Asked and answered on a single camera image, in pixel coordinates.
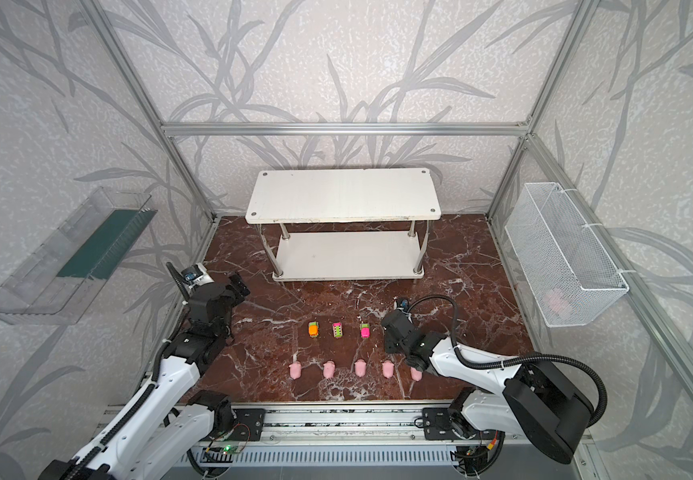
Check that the pink toy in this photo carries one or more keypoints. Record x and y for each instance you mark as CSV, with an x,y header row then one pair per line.
x,y
295,370
417,375
360,368
328,369
388,369

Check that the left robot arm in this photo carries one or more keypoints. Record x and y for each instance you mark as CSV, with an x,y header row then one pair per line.
x,y
150,434

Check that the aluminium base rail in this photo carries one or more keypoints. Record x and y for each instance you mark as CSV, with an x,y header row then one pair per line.
x,y
340,423

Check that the pink object in basket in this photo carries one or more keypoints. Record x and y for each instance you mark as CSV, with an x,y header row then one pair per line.
x,y
557,302

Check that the pink green toy car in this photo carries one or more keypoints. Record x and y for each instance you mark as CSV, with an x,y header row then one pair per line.
x,y
337,330

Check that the clear plastic wall bin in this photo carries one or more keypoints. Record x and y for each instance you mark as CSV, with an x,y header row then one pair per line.
x,y
59,281

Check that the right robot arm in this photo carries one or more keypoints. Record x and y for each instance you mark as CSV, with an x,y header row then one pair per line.
x,y
549,399

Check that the pink toy rightmost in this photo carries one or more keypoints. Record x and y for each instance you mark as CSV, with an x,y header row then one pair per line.
x,y
417,375

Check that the left orange toy car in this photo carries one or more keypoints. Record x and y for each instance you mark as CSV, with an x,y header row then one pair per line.
x,y
313,329

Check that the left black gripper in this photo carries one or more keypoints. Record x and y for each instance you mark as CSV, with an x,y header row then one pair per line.
x,y
226,291

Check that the white two-tier shelf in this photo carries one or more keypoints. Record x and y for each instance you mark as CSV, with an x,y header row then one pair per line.
x,y
345,196

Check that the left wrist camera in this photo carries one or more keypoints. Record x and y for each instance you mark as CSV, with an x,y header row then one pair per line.
x,y
196,275

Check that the pink toy middle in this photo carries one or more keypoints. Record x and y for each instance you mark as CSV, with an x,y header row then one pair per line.
x,y
360,368

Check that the white wire mesh basket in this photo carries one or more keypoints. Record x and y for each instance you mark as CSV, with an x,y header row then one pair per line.
x,y
558,249

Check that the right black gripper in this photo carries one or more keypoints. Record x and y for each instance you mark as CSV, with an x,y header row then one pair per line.
x,y
392,327

